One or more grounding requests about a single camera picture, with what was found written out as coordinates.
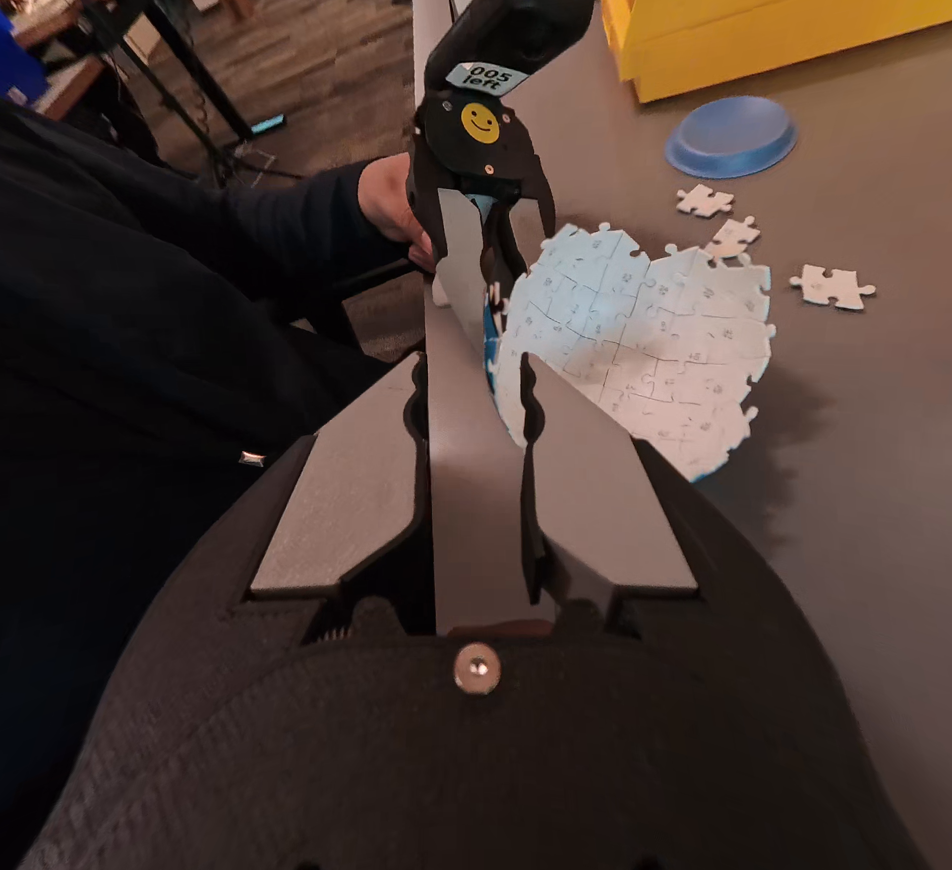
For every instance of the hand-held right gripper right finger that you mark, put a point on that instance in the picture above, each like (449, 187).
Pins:
(602, 513)

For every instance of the black tripod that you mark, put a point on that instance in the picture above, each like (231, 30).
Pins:
(201, 78)

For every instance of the person's left hand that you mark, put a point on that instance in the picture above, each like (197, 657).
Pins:
(387, 204)

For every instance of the white puzzle piece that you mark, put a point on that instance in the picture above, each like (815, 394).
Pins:
(703, 201)
(829, 288)

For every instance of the joined pair of puzzle pieces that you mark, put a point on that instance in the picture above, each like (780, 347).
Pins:
(732, 238)

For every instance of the person's left forearm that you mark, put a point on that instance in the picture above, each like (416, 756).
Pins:
(297, 223)

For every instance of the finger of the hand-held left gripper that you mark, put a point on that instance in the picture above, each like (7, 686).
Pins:
(497, 245)
(457, 253)

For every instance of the blue bin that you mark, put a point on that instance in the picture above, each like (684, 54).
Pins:
(18, 67)

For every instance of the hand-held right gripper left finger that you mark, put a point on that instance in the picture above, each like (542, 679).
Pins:
(335, 513)

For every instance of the partly built puzzle ball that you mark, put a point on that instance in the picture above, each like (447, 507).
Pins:
(639, 349)

